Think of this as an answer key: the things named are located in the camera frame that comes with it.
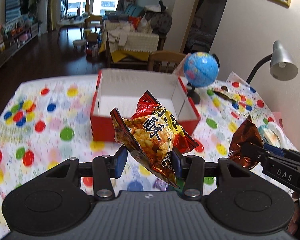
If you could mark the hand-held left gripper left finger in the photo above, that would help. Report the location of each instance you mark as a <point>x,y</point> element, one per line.
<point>121,162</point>

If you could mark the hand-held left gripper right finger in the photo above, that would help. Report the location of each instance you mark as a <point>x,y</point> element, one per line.
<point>177,163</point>

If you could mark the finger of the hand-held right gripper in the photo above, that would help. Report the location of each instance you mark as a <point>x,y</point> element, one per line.
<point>273,149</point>
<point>252,151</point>

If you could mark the brown foil snack bag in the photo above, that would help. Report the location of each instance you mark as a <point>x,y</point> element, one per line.
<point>242,140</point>

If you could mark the blue white snack packet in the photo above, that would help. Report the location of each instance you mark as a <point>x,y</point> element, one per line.
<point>271,133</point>

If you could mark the red puffed snack bag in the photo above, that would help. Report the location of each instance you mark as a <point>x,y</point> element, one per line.
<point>150,137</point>

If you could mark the red cardboard box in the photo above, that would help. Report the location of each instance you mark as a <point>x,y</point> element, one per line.
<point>137,100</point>

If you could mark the person's right hand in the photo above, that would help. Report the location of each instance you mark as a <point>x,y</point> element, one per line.
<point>293,220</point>

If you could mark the brown flat snack packet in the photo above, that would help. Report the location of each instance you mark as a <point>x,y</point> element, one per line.
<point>226,93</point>

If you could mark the colourful dotted tablecloth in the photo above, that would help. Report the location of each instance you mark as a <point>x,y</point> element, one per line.
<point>47,130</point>

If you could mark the silver desk lamp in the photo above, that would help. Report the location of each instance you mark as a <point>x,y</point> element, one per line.
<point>281,62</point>

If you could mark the blue globe on black stand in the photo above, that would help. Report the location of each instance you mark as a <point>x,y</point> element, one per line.
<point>201,66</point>

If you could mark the wooden chair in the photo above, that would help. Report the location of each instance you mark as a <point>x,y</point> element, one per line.
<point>165,61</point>

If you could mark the small round stool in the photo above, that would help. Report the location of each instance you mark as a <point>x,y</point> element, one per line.
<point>79,44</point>

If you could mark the sofa with clothes pile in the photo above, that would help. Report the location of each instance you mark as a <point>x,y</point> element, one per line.
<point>137,35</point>

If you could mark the wooden coffee table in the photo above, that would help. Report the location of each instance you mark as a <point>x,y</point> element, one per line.
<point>71,23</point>

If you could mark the wooden armchair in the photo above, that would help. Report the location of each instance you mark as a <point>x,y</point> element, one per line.
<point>93,15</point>

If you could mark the long television cabinet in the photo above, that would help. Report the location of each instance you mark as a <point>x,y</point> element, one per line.
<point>13,42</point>

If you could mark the white tower air conditioner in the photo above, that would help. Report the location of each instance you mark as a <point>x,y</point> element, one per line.
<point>43,5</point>

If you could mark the green potted plant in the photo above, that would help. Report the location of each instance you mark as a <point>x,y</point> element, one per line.
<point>35,5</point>

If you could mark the flat screen television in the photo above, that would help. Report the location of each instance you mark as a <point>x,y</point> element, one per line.
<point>17,6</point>

